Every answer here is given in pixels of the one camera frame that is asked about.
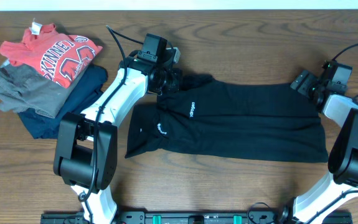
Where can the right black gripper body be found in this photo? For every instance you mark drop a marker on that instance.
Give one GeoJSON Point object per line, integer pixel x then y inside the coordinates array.
{"type": "Point", "coordinates": [308, 86]}

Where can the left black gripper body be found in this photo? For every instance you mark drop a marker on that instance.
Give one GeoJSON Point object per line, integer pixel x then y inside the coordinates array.
{"type": "Point", "coordinates": [165, 81]}

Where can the black polo shirt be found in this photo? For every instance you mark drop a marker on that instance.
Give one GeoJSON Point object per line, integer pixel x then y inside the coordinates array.
{"type": "Point", "coordinates": [210, 117]}

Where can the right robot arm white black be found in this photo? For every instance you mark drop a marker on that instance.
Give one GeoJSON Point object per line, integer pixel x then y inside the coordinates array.
{"type": "Point", "coordinates": [340, 184]}

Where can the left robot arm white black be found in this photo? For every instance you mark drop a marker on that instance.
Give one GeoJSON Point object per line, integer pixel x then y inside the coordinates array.
{"type": "Point", "coordinates": [86, 150]}

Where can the red printed t-shirt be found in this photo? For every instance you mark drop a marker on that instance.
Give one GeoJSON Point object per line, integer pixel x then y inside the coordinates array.
{"type": "Point", "coordinates": [57, 57]}

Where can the navy blue folded shirt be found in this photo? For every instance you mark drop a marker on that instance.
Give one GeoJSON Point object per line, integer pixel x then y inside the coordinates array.
{"type": "Point", "coordinates": [86, 92]}

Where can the grey folded shirt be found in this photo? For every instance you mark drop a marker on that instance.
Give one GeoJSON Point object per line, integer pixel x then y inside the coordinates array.
{"type": "Point", "coordinates": [22, 88]}

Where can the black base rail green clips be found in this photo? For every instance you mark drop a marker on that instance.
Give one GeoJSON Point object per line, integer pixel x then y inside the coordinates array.
{"type": "Point", "coordinates": [256, 215]}

